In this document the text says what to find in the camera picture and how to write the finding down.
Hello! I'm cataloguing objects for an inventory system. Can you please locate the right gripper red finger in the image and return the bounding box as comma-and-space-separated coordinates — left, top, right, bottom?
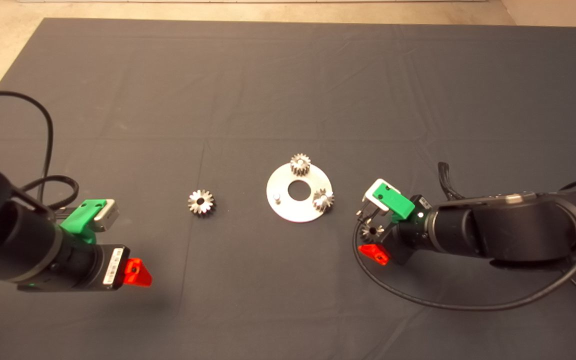
358, 243, 391, 266

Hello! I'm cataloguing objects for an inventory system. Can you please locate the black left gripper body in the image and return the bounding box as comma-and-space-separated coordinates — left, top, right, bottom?
33, 230, 132, 293

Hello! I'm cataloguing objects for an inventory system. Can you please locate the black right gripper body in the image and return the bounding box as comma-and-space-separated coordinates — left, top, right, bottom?
380, 195, 437, 266

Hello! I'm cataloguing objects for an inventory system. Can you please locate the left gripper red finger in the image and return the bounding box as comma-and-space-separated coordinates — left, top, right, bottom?
122, 257, 153, 287

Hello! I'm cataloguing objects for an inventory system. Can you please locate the small steel gear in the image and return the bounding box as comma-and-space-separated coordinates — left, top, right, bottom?
361, 222, 385, 242
313, 188, 336, 213
290, 153, 312, 177

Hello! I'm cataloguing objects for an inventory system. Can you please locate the large steel gear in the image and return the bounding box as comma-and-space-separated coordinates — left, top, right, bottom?
187, 189, 217, 218

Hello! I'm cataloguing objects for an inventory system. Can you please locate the round metal plate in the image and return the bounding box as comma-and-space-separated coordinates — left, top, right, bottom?
266, 161, 332, 223

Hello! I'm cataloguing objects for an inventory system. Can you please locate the dark grey table cloth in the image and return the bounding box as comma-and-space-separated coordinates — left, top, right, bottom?
0, 18, 576, 360

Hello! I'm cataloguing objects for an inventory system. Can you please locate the green right camera mount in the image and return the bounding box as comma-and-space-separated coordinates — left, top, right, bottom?
372, 182, 416, 222

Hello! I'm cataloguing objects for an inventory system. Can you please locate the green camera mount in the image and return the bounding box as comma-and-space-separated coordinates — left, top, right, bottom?
60, 199, 107, 245
372, 182, 416, 222

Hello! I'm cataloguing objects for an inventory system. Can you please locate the green left camera mount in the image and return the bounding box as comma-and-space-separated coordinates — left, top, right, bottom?
60, 199, 107, 245

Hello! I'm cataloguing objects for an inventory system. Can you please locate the silver right camera box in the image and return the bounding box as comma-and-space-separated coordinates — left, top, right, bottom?
362, 178, 401, 216

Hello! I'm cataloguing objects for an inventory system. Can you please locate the silver camera box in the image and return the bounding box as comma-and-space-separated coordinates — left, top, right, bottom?
93, 199, 120, 232
362, 178, 401, 216

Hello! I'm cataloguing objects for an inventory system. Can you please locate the silver left camera box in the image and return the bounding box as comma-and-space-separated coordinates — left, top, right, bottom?
93, 199, 120, 232

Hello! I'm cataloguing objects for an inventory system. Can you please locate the black braided cable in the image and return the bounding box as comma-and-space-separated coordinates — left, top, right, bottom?
18, 175, 80, 211
437, 161, 466, 201

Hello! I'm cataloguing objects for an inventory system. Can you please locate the black right camera cable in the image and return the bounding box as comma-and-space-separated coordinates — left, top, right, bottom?
352, 177, 576, 312

